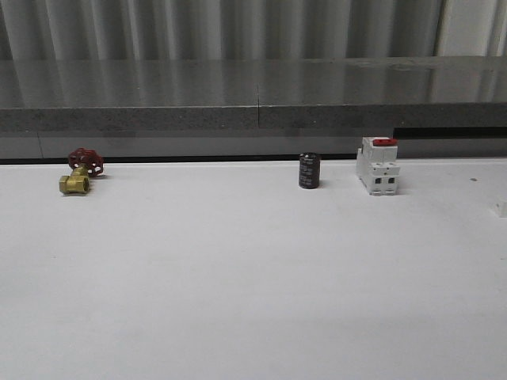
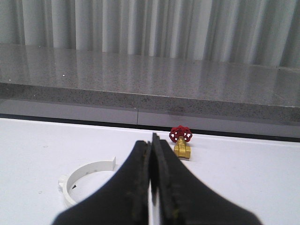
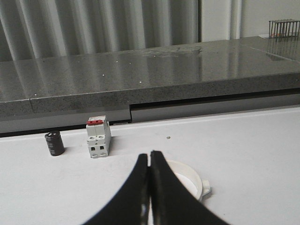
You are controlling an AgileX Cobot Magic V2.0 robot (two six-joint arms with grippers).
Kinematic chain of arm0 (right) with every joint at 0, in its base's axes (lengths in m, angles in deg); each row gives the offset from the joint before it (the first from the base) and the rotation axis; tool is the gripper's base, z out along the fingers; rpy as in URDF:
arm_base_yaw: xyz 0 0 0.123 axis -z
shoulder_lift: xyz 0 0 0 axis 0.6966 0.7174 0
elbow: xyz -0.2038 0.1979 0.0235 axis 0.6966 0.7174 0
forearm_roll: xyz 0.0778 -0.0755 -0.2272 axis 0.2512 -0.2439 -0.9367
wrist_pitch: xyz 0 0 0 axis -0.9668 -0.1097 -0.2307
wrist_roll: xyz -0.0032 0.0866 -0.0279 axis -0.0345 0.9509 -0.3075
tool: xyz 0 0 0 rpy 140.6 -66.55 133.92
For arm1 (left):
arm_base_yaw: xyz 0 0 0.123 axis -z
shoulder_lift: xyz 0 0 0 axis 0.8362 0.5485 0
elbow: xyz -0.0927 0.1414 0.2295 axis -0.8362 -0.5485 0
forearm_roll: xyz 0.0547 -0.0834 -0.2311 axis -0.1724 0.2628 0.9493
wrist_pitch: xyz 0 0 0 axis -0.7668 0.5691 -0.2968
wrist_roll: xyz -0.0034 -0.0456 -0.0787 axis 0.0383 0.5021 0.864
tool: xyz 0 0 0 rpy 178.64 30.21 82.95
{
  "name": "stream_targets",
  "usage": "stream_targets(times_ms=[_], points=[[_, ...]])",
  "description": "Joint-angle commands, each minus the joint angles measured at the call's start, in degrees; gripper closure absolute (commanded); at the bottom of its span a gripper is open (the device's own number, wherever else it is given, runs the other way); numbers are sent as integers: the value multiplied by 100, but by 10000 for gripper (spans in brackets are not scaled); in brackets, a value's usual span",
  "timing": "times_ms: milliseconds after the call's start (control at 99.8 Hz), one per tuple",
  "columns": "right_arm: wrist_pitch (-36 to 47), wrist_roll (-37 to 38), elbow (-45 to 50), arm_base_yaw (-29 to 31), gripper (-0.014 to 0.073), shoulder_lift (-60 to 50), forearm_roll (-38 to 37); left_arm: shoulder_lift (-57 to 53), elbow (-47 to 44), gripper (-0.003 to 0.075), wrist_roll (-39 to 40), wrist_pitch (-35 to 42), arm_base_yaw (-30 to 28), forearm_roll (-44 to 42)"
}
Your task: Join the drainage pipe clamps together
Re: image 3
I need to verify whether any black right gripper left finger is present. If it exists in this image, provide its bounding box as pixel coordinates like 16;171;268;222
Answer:
85;154;150;225

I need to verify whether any white half pipe clamp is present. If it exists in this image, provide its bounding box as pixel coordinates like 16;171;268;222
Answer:
167;159;211;202

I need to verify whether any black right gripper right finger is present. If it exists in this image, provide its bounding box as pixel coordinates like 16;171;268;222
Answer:
150;150;227;225

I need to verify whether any white circuit breaker red switch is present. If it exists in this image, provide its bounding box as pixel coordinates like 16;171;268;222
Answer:
86;116;111;158

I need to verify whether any black cylindrical capacitor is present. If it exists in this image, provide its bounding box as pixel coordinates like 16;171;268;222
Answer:
45;131;65;156

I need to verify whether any black wire rack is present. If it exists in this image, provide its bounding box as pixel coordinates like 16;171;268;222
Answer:
269;19;300;41

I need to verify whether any grey stone countertop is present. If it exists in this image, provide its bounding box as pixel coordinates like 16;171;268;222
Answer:
0;37;300;120

